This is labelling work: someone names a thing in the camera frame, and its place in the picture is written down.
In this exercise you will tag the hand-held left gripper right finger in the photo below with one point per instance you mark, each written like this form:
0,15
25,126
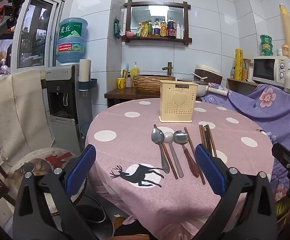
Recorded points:
210,170

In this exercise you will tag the paper cup tube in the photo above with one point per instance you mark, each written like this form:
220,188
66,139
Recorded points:
84,70

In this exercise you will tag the glass jar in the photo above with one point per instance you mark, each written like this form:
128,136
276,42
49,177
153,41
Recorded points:
247,70

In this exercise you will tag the tall stack of paper cups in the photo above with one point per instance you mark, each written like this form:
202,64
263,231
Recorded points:
287,30

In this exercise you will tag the dark gold-banded chopstick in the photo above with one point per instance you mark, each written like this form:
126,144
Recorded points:
205,137

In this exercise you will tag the teal cup holder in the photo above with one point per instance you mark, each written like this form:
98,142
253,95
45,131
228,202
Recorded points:
88,85

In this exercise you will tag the yellow mug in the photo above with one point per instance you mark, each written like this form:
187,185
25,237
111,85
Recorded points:
121,83

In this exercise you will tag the green wall packet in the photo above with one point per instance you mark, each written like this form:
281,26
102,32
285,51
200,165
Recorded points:
117,28

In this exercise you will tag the green cap oil bottle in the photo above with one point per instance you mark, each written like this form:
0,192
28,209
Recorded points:
149,30

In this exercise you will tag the amber sauce bottle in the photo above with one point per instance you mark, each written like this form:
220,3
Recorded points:
163,30

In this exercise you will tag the brown and white rice cooker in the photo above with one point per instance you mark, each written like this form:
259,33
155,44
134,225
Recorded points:
208,71

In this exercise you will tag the purple floral blanket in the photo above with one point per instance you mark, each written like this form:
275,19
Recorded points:
272,110

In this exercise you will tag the purple label oil bottle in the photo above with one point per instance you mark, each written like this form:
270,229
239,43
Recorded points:
156,28

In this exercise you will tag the cream plastic utensil holder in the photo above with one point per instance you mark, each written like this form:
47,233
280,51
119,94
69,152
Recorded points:
177,105

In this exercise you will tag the sliding glass window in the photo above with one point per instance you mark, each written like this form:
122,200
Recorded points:
35,35

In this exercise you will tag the white bottle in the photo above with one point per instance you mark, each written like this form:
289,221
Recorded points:
178,31

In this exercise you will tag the brown wooden chopstick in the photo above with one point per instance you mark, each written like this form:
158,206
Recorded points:
211,137
168,158
190,143
201,135

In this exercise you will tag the blue toothbrush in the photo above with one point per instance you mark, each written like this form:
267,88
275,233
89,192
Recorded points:
125,70

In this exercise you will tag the brass faucet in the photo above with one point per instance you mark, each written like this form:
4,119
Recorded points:
169,68

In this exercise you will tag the yellow roll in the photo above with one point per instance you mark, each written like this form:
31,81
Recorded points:
239,65

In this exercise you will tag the blue water bottle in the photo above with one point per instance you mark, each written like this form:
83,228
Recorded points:
71,42

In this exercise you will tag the pink polka dot tablecloth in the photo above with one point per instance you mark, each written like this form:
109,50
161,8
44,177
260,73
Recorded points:
125,150

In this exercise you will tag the yellow soap pump bottle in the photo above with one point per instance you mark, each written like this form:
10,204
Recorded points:
135,72

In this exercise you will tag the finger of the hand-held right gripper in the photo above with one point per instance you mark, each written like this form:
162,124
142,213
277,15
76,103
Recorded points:
288,158

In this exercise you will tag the white rice paddle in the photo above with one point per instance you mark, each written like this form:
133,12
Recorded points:
197,76

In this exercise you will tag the white microwave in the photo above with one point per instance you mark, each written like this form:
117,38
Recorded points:
264,71

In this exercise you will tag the grey water dispenser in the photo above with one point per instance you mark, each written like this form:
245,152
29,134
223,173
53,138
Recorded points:
62,100

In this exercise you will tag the wooden framed mirror shelf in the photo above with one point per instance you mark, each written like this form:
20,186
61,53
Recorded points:
157,39

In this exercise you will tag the yellow seasoning packet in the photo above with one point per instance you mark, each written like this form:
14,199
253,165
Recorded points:
141,31

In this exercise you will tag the pink bowl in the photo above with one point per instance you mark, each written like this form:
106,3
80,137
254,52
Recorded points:
129,34

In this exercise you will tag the beige cloth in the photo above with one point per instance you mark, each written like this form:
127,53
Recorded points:
12,110

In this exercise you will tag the woven pattern wash basin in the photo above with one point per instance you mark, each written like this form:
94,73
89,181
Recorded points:
150,85

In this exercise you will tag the white pot with lid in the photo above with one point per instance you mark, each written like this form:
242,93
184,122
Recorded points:
202,90

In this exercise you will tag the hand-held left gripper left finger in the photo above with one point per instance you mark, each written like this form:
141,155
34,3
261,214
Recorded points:
81,170

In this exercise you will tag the green noodle cup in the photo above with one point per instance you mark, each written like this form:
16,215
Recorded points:
266,39
266,46
267,53

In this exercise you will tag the dark soy sauce bottle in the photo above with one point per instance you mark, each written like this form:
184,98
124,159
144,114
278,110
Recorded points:
171,30

